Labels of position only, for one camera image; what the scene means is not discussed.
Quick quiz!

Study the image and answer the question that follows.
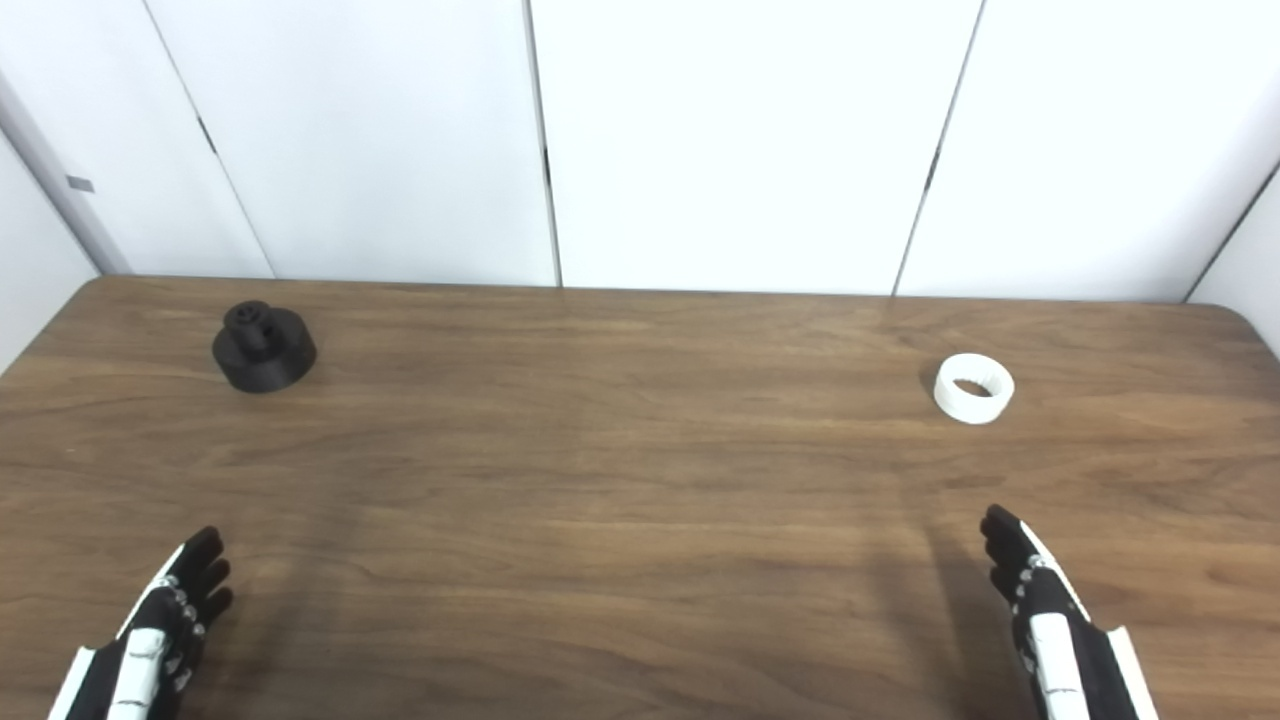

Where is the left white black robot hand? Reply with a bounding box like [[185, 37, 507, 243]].
[[47, 526, 235, 720]]

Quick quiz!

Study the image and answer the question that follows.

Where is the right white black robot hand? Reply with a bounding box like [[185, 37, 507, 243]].
[[979, 504, 1161, 720]]

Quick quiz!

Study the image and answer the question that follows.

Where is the white toothed plastic ring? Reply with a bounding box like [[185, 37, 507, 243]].
[[934, 353, 1016, 426]]

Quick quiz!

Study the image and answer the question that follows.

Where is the round black stepped part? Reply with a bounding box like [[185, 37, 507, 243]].
[[211, 301, 318, 394]]

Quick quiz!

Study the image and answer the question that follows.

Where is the grey wall corner post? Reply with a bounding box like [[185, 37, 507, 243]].
[[0, 68, 133, 277]]

